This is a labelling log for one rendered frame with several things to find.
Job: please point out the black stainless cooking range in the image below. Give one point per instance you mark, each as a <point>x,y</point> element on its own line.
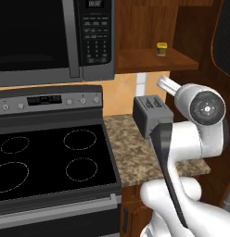
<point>52,154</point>

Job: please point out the silver range knob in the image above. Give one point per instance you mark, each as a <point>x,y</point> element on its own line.
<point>96,99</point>
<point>69,102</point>
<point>21,106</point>
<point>5,107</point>
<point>83,100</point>

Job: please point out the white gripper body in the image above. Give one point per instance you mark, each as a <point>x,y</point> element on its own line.
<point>167,84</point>

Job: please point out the wooden cabinet door, dark panel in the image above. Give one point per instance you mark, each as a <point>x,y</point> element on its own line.
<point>219,77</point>

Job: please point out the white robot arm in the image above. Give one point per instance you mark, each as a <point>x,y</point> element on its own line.
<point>194,142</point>

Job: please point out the brown wooden wall cabinet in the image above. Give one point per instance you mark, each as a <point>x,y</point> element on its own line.
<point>141,31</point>

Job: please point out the black oven door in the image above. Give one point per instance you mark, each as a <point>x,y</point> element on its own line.
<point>58,225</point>

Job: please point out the brown wooden base cabinet door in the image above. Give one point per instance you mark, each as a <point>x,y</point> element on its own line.
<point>135,213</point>

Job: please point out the black stainless microwave oven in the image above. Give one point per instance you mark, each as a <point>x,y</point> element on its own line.
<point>33,34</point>

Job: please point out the yellow honey bottle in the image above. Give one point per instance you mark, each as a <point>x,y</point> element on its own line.
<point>162,49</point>

